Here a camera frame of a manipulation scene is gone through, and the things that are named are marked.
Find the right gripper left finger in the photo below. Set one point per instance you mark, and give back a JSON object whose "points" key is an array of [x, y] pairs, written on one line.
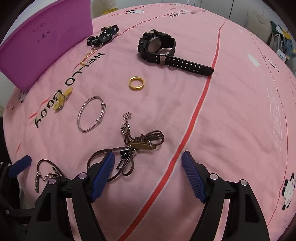
{"points": [[50, 219]]}

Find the pink bed quilt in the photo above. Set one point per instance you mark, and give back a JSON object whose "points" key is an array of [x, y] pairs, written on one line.
{"points": [[239, 122]]}

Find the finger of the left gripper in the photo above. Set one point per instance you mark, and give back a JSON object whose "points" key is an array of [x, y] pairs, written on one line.
{"points": [[19, 166]]}

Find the alpaca plush toy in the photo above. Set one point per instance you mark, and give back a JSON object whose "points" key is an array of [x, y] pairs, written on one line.
{"points": [[102, 7]]}

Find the clothes pile on chair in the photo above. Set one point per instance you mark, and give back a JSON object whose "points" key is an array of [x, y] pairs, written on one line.
{"points": [[281, 42]]}

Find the beige chair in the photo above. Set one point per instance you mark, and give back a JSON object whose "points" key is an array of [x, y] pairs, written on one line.
{"points": [[258, 26]]}

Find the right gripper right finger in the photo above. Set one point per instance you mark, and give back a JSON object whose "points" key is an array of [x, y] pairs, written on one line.
{"points": [[245, 220]]}

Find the black digital wristwatch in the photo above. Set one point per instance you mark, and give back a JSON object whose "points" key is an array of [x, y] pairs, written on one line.
{"points": [[159, 48]]}

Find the purple plastic tub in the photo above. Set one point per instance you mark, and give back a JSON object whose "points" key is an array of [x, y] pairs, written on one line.
{"points": [[41, 39]]}

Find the yellow flower keychain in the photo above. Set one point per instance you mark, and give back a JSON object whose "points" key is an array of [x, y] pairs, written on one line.
{"points": [[62, 98]]}

